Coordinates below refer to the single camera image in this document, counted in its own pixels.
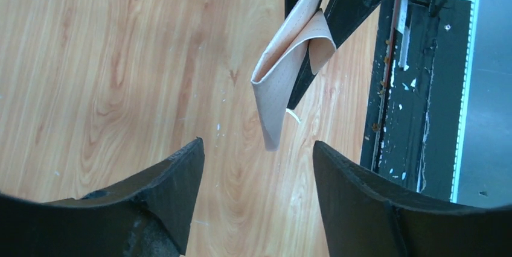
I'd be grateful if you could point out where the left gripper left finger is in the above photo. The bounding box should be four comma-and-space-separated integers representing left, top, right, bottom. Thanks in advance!
1, 138, 205, 256

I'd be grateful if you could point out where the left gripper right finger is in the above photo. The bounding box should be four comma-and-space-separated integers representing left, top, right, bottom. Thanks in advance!
313, 141, 511, 256

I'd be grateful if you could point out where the aluminium frame rail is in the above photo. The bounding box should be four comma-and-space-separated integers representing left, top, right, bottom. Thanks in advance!
450, 0, 480, 203

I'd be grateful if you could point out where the beige letter paper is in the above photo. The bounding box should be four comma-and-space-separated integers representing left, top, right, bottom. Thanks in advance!
251, 0, 336, 151

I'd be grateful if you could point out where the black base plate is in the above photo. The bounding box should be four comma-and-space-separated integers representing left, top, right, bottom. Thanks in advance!
360, 0, 470, 201

